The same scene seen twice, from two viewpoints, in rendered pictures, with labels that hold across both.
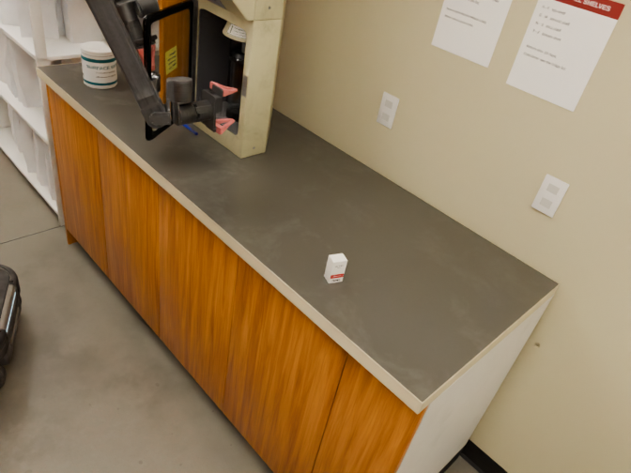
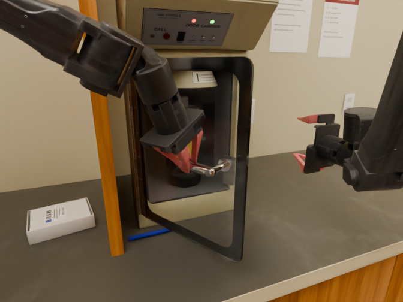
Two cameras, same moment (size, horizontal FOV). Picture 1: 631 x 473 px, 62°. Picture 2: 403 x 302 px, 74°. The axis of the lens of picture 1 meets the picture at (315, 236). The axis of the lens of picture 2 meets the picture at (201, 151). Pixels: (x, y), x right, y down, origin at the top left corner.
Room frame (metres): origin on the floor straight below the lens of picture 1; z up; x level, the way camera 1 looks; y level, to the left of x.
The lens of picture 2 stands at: (1.37, 1.03, 1.38)
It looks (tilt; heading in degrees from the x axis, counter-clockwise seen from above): 19 degrees down; 300
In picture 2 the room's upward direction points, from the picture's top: straight up
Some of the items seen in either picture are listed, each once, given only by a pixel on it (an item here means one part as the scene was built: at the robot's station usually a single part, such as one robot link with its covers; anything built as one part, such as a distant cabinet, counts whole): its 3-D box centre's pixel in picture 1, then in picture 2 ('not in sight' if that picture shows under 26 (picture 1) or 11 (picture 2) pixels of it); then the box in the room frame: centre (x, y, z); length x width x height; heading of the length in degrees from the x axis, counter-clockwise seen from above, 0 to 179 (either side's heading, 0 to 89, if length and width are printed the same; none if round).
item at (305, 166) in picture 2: (222, 118); (308, 154); (1.45, 0.35, 1.16); 0.09 x 0.07 x 0.07; 141
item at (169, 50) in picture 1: (169, 69); (183, 156); (1.67, 0.59, 1.19); 0.30 x 0.01 x 0.40; 171
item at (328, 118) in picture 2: (223, 96); (311, 127); (1.45, 0.35, 1.23); 0.09 x 0.07 x 0.07; 141
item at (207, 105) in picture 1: (202, 111); (333, 148); (1.39, 0.39, 1.20); 0.07 x 0.07 x 0.10; 51
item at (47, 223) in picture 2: not in sight; (61, 218); (2.04, 0.65, 0.96); 0.16 x 0.12 x 0.04; 60
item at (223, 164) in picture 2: not in sight; (201, 164); (1.60, 0.63, 1.20); 0.10 x 0.05 x 0.03; 171
